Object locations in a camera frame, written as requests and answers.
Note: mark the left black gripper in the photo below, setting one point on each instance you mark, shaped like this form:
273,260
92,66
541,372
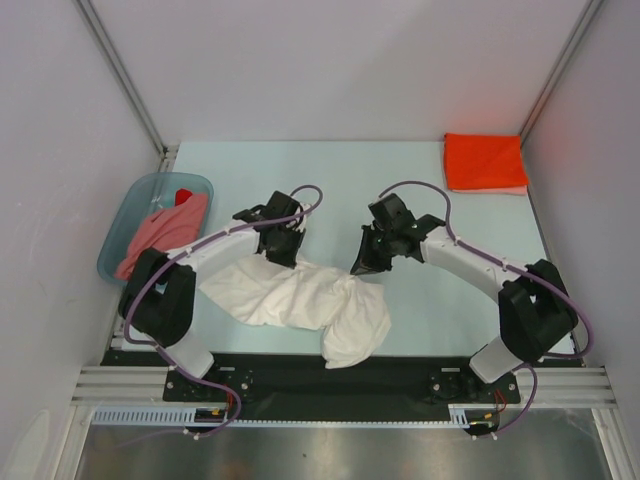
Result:
289,258

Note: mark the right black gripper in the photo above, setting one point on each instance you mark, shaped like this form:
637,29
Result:
366,262

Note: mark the white printed t shirt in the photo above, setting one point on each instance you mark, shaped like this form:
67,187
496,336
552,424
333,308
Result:
351,314

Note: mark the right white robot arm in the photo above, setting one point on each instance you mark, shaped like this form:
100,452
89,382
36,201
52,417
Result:
534,313

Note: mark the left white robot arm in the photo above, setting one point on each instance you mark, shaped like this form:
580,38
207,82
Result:
157,304

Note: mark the pink t shirt in basket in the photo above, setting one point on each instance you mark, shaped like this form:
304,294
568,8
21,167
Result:
164,230

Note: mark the folded orange t shirt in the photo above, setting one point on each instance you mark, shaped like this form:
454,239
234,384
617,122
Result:
483,161

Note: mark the blue plastic basket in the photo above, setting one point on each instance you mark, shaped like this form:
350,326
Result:
149,194

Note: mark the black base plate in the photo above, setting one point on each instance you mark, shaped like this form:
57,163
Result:
407,387

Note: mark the grey slotted cable duct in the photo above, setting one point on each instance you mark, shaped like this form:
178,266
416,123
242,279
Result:
210,417

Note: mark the left aluminium frame post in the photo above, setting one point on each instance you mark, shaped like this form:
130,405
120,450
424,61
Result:
116,66

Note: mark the aluminium frame post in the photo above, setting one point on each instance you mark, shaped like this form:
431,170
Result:
578,34
116,66

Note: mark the right aluminium frame post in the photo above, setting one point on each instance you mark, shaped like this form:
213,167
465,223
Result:
578,34

